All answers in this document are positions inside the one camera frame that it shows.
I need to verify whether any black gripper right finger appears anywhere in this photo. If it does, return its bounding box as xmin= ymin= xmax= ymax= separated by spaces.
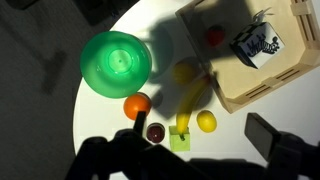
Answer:
xmin=244 ymin=112 xmax=320 ymax=180

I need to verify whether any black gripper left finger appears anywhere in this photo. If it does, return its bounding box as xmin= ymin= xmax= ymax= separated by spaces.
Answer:
xmin=64 ymin=111 xmax=201 ymax=180

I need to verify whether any yellow toy lemon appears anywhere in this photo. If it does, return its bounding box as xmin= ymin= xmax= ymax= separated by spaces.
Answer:
xmin=196 ymin=109 xmax=218 ymax=134

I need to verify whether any dark red toy plum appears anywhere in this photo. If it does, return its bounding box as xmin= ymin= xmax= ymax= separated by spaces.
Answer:
xmin=146 ymin=122 xmax=167 ymax=145

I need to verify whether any toy orange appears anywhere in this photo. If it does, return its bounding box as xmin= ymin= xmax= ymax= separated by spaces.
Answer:
xmin=123 ymin=92 xmax=153 ymax=121

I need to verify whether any yellow toy banana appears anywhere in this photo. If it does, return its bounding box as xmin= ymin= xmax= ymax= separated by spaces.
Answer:
xmin=175 ymin=74 xmax=212 ymax=138

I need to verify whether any green plastic bowl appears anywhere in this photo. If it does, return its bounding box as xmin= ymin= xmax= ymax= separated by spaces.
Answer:
xmin=79 ymin=30 xmax=153 ymax=100

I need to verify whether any yellow orange round toy fruit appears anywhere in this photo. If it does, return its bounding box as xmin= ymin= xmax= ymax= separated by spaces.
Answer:
xmin=172 ymin=58 xmax=201 ymax=86

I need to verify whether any small red toy fruit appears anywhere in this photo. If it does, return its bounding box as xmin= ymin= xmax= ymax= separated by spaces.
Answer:
xmin=206 ymin=24 xmax=226 ymax=48

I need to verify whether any lime green block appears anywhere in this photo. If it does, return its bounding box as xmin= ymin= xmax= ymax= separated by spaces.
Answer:
xmin=168 ymin=125 xmax=192 ymax=153

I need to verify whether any light wooden tray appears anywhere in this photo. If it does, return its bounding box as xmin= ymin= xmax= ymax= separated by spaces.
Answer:
xmin=174 ymin=0 xmax=320 ymax=115

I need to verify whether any zebra print checkered cube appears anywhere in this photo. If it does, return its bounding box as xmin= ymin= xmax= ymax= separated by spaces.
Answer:
xmin=229 ymin=21 xmax=286 ymax=70

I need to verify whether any small clear shiny object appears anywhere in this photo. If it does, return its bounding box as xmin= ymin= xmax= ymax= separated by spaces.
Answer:
xmin=252 ymin=7 xmax=275 ymax=24

